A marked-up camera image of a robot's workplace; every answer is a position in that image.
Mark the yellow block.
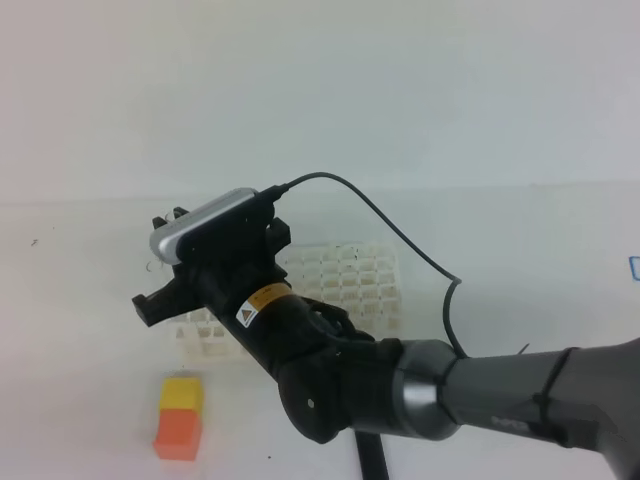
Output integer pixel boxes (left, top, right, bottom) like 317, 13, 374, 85
158, 377, 204, 415

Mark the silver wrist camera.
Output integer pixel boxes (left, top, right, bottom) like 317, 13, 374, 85
148, 186, 261, 266

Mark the black camera cable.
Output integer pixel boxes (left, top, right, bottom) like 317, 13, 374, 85
263, 171, 471, 359

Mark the orange block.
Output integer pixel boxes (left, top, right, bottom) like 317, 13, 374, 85
153, 409, 202, 462

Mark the white test tube rack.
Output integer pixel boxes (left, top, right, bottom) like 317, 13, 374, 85
171, 242, 402, 367

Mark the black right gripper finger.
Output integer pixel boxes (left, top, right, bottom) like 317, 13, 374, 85
152, 206, 189, 231

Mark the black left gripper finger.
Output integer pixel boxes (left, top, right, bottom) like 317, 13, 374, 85
132, 279, 193, 327

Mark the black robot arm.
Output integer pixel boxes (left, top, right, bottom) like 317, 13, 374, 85
133, 208, 639, 479

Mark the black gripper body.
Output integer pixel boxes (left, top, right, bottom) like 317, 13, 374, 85
174, 204, 291, 320

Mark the blue outlined label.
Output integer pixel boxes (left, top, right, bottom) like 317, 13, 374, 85
628, 256, 640, 282

